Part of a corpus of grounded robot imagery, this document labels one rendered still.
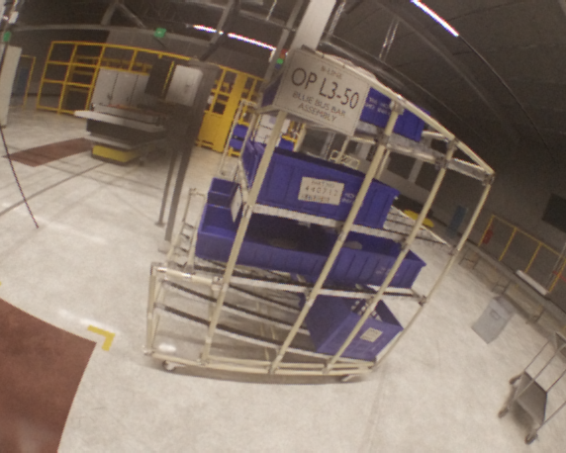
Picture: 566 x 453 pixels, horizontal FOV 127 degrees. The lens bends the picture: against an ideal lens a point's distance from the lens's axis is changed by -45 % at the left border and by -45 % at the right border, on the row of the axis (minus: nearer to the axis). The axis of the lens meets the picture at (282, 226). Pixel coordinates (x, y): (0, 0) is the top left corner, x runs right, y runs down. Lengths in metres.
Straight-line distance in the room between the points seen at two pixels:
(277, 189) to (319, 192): 0.16
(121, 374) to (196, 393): 0.43
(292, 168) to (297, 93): 0.27
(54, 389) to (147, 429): 0.52
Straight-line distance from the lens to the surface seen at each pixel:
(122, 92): 9.53
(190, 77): 2.01
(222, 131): 9.32
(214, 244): 1.11
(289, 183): 0.93
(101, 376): 1.55
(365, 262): 1.32
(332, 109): 0.89
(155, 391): 1.50
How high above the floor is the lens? 1.33
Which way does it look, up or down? 19 degrees down
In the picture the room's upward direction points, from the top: 21 degrees clockwise
